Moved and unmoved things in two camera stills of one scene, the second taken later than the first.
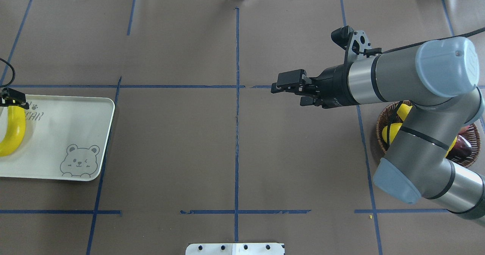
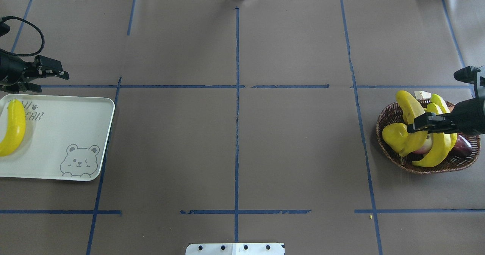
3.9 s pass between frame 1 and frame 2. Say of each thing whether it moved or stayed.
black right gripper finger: moved
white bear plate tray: stayed
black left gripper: moved
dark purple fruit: stayed
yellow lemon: stayed
